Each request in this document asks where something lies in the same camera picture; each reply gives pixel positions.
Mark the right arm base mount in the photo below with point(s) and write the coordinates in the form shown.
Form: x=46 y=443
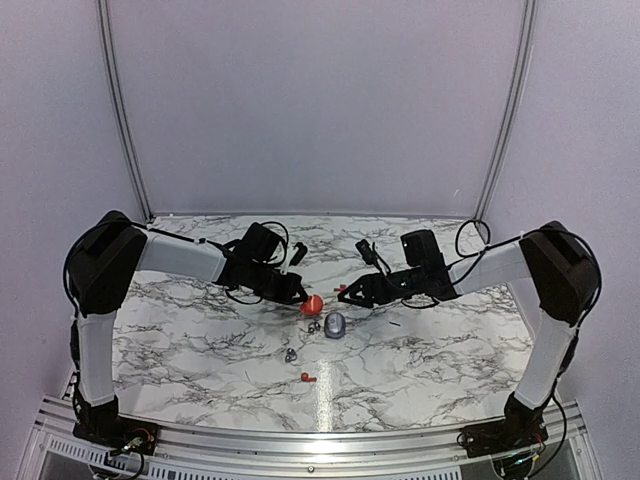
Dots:
x=519 y=427

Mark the aluminium frame post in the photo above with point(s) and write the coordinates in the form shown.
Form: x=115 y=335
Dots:
x=123 y=127
x=524 y=48

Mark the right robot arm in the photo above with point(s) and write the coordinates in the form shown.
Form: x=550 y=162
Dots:
x=564 y=271

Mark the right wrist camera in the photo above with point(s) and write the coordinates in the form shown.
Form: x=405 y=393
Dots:
x=367 y=252

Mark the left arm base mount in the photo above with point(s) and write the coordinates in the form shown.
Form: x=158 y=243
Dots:
x=117 y=435

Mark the left aluminium frame post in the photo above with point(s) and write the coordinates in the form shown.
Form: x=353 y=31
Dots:
x=123 y=127

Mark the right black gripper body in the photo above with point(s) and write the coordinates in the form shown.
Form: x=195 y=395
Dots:
x=393 y=293

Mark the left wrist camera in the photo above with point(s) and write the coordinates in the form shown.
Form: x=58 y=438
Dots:
x=299 y=252

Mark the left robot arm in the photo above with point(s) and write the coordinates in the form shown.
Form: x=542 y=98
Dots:
x=98 y=271

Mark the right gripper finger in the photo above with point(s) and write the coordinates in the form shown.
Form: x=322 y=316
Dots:
x=360 y=287
x=360 y=301

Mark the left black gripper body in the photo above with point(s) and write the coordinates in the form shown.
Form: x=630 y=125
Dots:
x=274 y=291

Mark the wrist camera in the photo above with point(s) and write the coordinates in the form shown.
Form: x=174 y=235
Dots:
x=299 y=252
x=367 y=252

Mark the grey blue charging case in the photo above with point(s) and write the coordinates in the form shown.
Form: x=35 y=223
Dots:
x=335 y=325

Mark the front aluminium rail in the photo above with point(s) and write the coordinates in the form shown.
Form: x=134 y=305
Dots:
x=196 y=452

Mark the red earbud charging case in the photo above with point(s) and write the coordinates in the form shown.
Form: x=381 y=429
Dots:
x=313 y=306

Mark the right aluminium frame post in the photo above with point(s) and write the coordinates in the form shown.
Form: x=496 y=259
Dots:
x=524 y=48

